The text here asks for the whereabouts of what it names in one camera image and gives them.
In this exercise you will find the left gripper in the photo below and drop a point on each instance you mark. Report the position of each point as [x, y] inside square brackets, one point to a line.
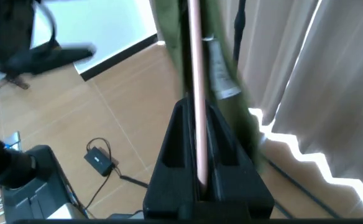
[23, 63]

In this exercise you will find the pink clothes hanger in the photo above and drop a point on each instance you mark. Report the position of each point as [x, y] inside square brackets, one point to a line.
[198, 93]

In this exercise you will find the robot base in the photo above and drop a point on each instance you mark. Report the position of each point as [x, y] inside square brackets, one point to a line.
[38, 193]

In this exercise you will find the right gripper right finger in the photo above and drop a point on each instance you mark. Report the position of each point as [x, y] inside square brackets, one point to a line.
[240, 193]

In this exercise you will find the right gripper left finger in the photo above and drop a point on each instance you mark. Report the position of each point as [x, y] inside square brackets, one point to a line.
[175, 186]

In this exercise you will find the black power adapter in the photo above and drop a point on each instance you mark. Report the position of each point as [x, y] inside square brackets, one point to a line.
[99, 161]

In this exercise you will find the beige curtain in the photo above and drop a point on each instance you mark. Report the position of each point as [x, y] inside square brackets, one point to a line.
[324, 93]

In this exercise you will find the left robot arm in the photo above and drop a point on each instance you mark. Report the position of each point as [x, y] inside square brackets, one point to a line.
[7, 25]

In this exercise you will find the green long-sleeved shirt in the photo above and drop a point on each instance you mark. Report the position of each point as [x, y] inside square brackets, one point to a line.
[169, 37]

